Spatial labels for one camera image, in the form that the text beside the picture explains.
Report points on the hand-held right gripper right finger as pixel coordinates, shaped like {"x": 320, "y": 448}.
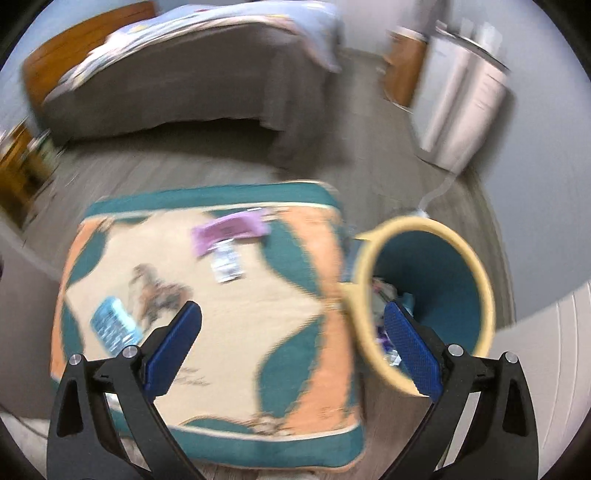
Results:
{"x": 411, "y": 348}

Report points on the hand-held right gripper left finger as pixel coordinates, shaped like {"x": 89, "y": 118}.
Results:
{"x": 175, "y": 346}

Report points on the teal bin with yellow rim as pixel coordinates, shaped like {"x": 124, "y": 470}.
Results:
{"x": 443, "y": 277}

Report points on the teal and beige rug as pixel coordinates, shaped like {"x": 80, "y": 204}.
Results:
{"x": 231, "y": 332}

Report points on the mixed wrappers heap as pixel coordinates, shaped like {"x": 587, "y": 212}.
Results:
{"x": 385, "y": 295}

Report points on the silver foil wrapper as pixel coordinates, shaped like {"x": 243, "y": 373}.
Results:
{"x": 227, "y": 263}

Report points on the purple packet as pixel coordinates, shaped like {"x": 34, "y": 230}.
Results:
{"x": 231, "y": 228}

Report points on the wooden cabinet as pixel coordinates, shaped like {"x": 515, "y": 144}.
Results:
{"x": 23, "y": 175}

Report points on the white air purifier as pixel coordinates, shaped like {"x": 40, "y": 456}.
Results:
{"x": 461, "y": 101}

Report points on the bed with grey cover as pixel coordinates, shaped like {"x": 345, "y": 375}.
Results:
{"x": 184, "y": 87}

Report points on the wooden nightstand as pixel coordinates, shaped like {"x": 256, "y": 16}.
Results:
{"x": 406, "y": 64}

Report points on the wooden headboard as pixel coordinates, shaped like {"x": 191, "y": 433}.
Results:
{"x": 60, "y": 50}

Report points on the light blue printed quilt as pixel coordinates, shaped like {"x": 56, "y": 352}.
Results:
{"x": 207, "y": 23}

